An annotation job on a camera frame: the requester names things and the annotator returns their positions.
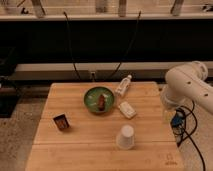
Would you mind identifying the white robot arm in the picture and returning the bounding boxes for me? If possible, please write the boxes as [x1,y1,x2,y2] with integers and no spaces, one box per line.
[160,61,213,115]

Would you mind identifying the black orange eraser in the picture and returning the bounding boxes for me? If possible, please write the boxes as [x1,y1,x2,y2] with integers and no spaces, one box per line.
[53,114,69,131]

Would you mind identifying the red brown object in bowl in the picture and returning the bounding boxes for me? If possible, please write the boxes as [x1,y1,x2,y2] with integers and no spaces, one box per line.
[98,94,105,111]

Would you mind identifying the clear plastic bottle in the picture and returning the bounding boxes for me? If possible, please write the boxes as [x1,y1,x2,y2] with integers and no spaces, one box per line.
[115,75,132,97]

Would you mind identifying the green bowl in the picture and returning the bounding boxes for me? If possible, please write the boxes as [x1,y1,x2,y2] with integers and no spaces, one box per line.
[84,86,115,114]

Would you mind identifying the white rectangular block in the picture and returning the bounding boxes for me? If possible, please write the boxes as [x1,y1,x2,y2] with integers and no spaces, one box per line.
[118,101,136,119]

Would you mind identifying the blue connector box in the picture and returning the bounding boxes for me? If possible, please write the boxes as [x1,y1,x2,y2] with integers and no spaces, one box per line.
[170,112,185,127]

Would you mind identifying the black equipment at left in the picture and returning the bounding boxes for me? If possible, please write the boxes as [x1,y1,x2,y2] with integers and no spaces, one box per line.
[0,46,19,118]

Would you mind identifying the wall power outlet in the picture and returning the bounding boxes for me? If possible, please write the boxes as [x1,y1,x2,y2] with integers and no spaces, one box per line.
[90,71,96,82]

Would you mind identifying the left black hanging cable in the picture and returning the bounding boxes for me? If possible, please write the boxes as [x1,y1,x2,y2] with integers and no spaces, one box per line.
[62,11,82,82]

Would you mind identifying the black hanging cable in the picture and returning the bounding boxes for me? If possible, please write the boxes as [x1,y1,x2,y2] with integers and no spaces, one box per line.
[107,10,142,81]
[62,11,82,82]

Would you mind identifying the right black hanging cable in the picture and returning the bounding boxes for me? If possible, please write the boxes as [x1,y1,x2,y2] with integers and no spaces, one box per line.
[107,10,142,81]

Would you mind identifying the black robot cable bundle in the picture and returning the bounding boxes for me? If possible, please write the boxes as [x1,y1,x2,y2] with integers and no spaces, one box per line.
[173,99,208,171]

